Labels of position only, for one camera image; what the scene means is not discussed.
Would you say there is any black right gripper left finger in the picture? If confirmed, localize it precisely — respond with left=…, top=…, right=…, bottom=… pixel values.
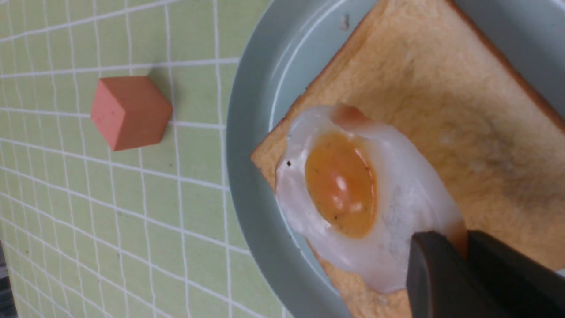
left=406, top=232, right=508, bottom=318

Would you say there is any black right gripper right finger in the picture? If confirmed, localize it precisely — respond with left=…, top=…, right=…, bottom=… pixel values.
left=468, top=230, right=565, bottom=318

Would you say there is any fried egg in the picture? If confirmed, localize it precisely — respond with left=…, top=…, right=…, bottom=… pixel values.
left=275, top=106, right=467, bottom=294

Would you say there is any light blue sandwich plate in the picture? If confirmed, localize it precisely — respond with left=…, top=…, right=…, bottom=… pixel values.
left=226, top=0, right=564, bottom=318

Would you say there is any green checkered tablecloth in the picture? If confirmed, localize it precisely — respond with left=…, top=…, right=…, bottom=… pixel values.
left=0, top=0, right=291, bottom=318

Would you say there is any pink cube block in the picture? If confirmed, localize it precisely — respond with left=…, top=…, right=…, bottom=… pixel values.
left=90, top=75, right=173, bottom=151

